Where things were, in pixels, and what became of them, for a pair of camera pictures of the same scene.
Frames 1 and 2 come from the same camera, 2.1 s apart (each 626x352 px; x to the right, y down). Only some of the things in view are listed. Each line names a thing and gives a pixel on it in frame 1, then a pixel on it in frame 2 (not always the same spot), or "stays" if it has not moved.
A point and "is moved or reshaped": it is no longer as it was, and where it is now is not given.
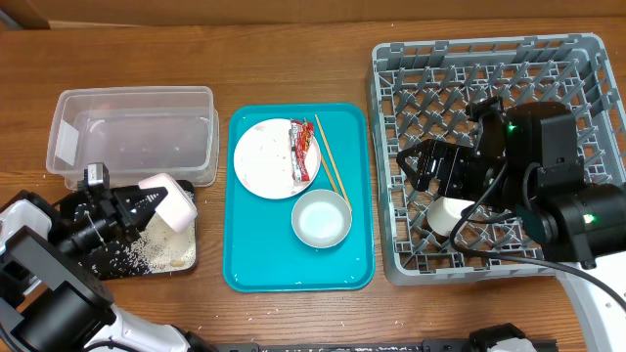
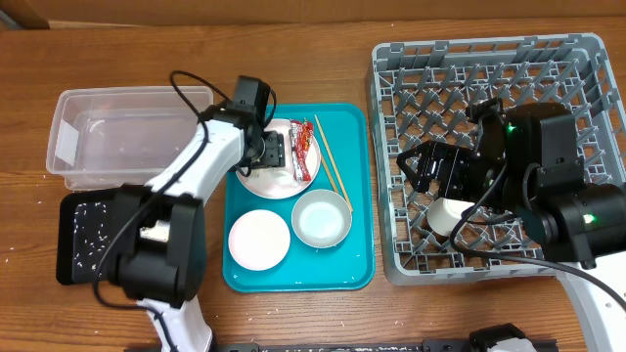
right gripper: x=454 y=155 stays
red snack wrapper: x=300 y=133 stays
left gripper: x=111 y=206 to x=276 y=148
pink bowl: x=177 y=209 is moved or reshaped
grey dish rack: x=421 y=91 stays
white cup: x=443 y=213 stays
